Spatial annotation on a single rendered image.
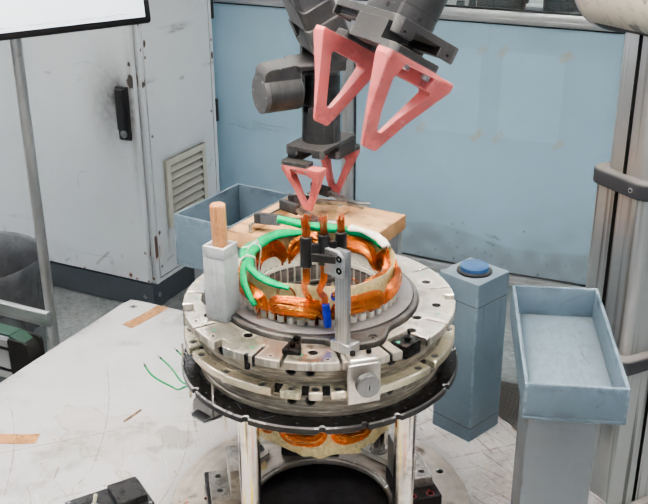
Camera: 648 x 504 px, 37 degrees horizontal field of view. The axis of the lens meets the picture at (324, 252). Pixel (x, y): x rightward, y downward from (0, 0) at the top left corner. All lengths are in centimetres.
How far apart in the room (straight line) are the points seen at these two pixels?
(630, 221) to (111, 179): 243
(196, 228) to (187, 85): 212
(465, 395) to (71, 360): 68
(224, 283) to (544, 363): 39
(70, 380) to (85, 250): 208
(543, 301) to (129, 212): 240
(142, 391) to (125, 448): 16
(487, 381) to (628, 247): 28
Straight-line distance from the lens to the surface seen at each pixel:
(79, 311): 367
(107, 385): 162
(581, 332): 125
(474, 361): 139
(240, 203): 163
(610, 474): 152
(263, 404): 107
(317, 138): 143
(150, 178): 344
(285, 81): 139
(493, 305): 138
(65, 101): 354
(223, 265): 106
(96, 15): 209
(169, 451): 144
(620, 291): 140
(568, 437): 118
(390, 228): 144
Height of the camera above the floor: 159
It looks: 23 degrees down
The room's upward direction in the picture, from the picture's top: straight up
